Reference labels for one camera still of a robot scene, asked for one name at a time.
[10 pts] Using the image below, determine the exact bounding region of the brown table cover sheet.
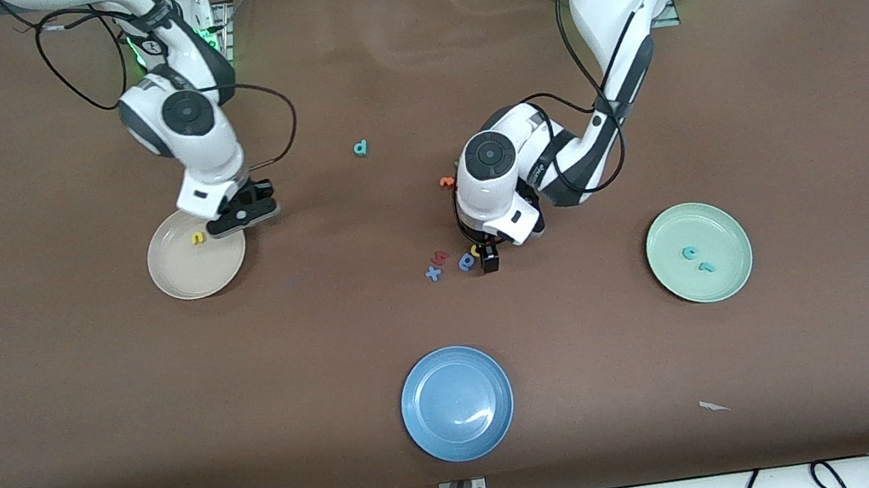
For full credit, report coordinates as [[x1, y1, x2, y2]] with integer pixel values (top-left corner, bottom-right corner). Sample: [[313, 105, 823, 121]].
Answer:
[[0, 0, 869, 488]]

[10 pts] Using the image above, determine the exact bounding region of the beige brown plate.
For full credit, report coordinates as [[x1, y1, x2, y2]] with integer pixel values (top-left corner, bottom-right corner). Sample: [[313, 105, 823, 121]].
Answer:
[[140, 201, 255, 307]]

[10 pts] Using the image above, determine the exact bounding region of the green plate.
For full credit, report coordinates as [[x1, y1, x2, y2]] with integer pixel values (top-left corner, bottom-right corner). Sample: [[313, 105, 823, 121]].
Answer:
[[640, 194, 760, 312]]

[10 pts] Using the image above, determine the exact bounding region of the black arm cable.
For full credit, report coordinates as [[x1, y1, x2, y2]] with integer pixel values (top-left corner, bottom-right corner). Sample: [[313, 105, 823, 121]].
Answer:
[[423, 0, 837, 251], [0, 0, 305, 206]]

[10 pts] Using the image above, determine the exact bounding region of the blue plate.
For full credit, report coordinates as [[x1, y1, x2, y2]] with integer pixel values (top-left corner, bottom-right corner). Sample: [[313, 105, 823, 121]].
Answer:
[[393, 339, 522, 471]]

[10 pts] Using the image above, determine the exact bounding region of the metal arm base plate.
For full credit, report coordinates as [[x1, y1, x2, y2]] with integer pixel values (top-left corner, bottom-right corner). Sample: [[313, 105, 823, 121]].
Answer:
[[646, 0, 683, 30], [193, 1, 237, 63]]

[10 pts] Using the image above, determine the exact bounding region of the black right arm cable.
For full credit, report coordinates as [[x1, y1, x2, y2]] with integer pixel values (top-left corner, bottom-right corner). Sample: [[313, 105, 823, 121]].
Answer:
[[0, 0, 305, 206]]

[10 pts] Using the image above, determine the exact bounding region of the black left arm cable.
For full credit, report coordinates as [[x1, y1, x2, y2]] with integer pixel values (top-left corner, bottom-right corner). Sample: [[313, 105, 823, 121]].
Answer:
[[423, 0, 837, 251]]

